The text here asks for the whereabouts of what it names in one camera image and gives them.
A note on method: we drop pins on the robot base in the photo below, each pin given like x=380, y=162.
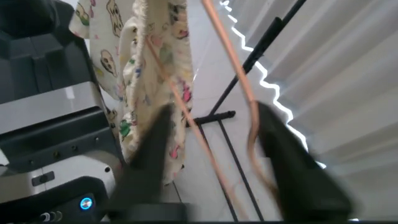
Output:
x=46, y=124

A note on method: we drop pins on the black clothes rack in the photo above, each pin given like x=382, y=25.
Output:
x=261, y=46

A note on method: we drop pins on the cream printed garment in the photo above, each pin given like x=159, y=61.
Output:
x=149, y=77

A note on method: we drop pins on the pink clothes hanger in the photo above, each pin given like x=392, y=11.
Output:
x=231, y=53

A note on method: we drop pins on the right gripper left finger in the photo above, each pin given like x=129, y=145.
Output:
x=146, y=168

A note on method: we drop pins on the white curtain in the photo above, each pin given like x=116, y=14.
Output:
x=342, y=77

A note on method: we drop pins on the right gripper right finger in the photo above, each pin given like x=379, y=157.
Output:
x=301, y=180

